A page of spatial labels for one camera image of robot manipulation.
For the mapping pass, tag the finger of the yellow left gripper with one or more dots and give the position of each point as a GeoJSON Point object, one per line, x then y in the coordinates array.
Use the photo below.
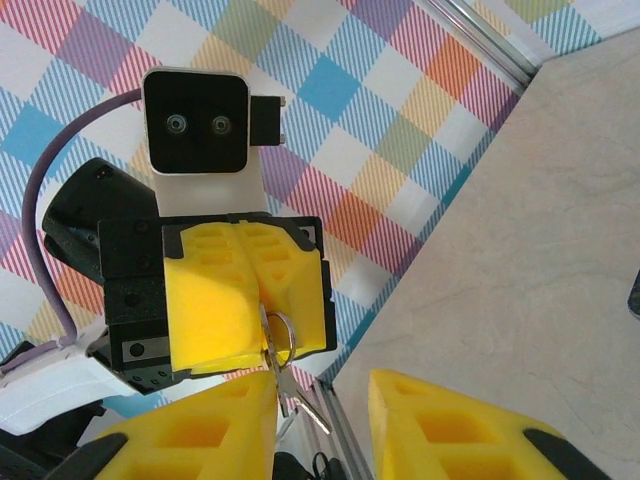
{"type": "Point", "coordinates": [300, 290]}
{"type": "Point", "coordinates": [210, 310]}

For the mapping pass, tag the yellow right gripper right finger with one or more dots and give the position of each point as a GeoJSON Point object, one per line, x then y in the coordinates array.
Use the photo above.
{"type": "Point", "coordinates": [450, 440]}

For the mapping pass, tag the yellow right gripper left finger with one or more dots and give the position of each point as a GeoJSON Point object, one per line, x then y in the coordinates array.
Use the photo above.
{"type": "Point", "coordinates": [200, 440]}

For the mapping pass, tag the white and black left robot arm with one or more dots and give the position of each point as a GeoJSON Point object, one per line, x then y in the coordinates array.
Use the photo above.
{"type": "Point", "coordinates": [50, 390]}

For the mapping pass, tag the aluminium side rail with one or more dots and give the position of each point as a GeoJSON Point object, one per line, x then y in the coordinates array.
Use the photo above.
{"type": "Point", "coordinates": [350, 450]}

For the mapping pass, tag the aluminium corner post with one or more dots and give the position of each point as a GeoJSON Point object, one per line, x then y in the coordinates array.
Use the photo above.
{"type": "Point", "coordinates": [492, 40]}

